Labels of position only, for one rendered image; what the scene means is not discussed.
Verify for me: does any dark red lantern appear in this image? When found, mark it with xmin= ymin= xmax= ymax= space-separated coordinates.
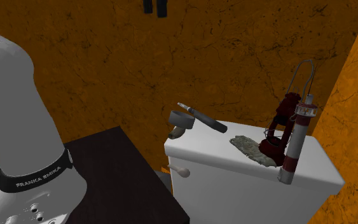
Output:
xmin=258 ymin=59 xmax=317 ymax=167

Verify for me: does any grey brown horn shaped object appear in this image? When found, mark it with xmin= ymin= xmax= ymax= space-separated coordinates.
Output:
xmin=167 ymin=125 xmax=186 ymax=141

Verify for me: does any black handled knife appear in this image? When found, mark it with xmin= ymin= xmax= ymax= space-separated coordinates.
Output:
xmin=177 ymin=102 xmax=229 ymax=134

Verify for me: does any grey crumpled cloth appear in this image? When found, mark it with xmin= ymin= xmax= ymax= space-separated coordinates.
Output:
xmin=229 ymin=134 xmax=279 ymax=169

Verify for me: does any grey bowl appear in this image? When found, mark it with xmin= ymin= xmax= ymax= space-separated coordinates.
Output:
xmin=169 ymin=109 xmax=196 ymax=130

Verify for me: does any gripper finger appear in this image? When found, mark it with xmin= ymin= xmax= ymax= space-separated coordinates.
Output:
xmin=143 ymin=0 xmax=154 ymax=15
xmin=156 ymin=0 xmax=169 ymax=18

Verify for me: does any red white lighthouse figure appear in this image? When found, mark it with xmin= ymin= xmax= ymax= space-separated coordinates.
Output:
xmin=277 ymin=94 xmax=319 ymax=186

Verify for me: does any dark robot stand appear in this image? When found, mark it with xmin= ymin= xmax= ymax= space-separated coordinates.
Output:
xmin=0 ymin=125 xmax=191 ymax=224

